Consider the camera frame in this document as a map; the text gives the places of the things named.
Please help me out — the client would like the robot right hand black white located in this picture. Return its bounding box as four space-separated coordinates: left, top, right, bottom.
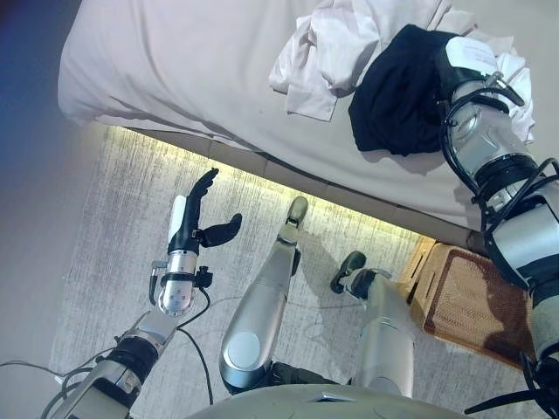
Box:
435 34 500 89

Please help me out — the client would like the robot left hand black white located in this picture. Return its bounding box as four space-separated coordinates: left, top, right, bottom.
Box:
167 168 244 259

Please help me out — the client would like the white garment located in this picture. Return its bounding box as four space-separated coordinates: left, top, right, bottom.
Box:
493 37 536 146

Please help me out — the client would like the black garment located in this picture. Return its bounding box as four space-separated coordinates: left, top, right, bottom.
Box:
348 24 459 157

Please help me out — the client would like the beige bed cover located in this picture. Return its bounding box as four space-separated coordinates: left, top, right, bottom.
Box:
58 0 559 231

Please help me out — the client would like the brown wicker basket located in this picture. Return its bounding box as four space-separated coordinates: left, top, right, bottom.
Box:
399 242 539 372

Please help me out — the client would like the grey woven rug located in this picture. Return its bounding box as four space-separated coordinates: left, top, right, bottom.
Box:
47 121 542 419

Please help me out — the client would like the cream shirt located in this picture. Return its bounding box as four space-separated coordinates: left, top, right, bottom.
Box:
266 0 516 121

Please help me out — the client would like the robot grey torso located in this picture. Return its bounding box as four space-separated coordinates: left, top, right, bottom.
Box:
183 381 478 419

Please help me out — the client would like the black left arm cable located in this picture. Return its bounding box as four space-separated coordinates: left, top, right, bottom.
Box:
0 285 216 408

